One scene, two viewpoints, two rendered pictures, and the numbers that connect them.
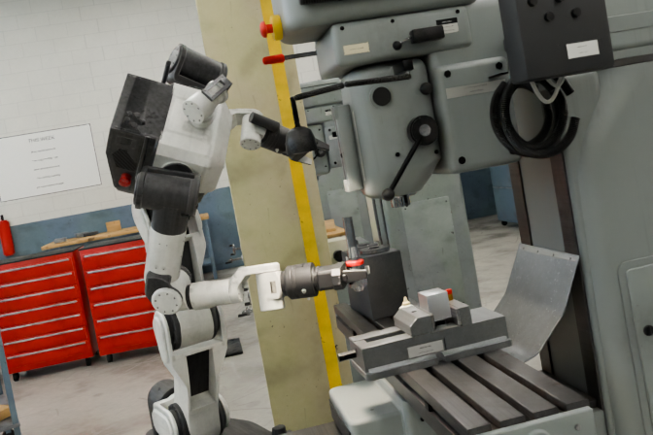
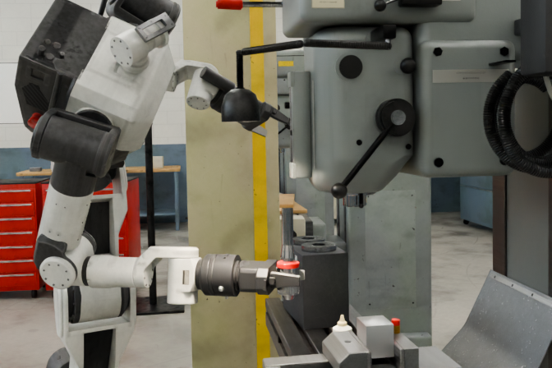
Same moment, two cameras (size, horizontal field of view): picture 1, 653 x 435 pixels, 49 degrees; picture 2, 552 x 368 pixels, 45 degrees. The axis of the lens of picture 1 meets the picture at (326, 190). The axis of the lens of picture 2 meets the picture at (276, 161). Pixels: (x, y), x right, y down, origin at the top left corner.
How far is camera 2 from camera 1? 43 cm
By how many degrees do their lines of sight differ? 2
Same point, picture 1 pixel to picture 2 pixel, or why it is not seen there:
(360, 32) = not seen: outside the picture
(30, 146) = not seen: hidden behind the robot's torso
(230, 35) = not seen: outside the picture
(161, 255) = (57, 218)
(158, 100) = (87, 33)
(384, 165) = (340, 153)
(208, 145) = (135, 94)
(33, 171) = not seen: hidden behind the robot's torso
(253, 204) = (207, 167)
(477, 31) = (484, 4)
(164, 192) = (68, 144)
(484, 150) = (468, 154)
